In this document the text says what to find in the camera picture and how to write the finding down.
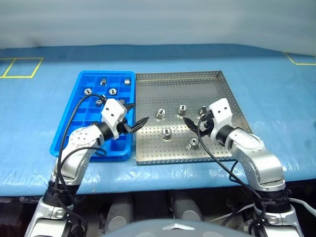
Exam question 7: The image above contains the grey robot torso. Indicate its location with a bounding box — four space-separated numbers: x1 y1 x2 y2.
103 218 223 237

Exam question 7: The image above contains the white cable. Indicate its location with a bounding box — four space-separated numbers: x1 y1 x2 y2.
287 197 316 215

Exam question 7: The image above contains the blue plastic compartment tray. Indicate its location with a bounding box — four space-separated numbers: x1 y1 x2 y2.
49 71 136 162

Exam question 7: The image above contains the perforated metal tray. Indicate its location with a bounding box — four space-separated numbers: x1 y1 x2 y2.
135 70 253 166

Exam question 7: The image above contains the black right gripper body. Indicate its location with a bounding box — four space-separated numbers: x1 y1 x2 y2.
197 112 215 137

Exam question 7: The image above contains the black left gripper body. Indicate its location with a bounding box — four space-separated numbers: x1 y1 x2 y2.
117 117 133 136

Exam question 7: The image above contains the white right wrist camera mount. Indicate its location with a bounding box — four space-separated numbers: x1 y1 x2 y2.
208 98 234 139

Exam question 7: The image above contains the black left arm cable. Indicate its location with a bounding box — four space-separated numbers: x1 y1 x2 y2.
54 94 108 237

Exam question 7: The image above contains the yellow tape outline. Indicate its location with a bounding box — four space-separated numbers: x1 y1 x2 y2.
0 57 44 79

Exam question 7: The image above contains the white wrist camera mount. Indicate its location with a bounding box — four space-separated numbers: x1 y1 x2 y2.
100 98 128 141
208 98 234 139

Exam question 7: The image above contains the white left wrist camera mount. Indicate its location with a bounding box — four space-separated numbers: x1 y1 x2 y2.
100 98 128 141

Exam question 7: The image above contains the dark grey rounded shape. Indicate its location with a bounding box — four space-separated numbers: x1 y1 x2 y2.
105 197 134 233
170 195 204 222

